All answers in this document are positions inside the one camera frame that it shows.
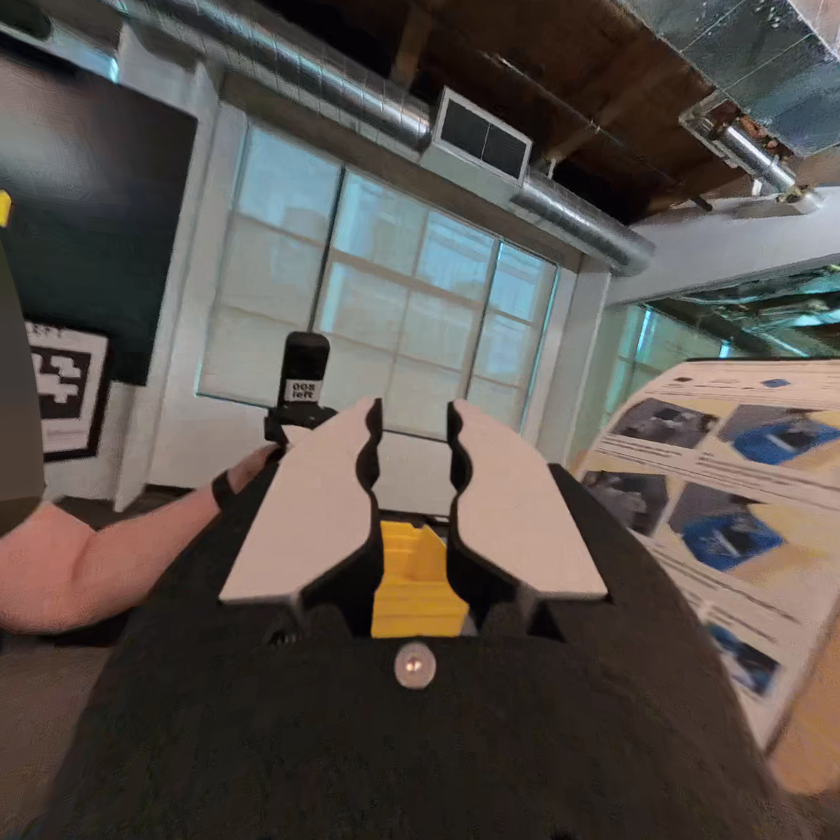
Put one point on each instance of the white ceiling vent unit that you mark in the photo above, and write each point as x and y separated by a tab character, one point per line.
482	141

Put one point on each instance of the person's left forearm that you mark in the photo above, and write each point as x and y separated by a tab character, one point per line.
98	564

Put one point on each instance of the yellow plastic bin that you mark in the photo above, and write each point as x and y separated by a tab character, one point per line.
413	577

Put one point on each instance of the wooden instruction sheet board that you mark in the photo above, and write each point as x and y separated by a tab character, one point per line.
735	512

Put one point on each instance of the black partition panel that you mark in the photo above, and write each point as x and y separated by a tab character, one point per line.
85	229

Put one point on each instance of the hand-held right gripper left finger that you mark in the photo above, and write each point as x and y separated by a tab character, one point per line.
308	518

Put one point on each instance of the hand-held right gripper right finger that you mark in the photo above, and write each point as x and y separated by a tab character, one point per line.
525	518

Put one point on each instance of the person's clothed body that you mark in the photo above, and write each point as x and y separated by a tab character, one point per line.
16	394

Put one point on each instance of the foil wrapped rectangular duct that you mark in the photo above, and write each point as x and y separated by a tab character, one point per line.
754	59

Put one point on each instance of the person's left hand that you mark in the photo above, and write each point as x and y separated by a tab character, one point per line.
259	466

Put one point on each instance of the white framed window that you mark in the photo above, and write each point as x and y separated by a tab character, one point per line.
367	295

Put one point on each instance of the silver air duct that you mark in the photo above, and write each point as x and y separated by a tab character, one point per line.
341	85

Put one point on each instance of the black framed sign stand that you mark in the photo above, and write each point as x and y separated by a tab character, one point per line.
65	387

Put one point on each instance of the black wrist band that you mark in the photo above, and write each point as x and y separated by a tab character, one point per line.
226	489

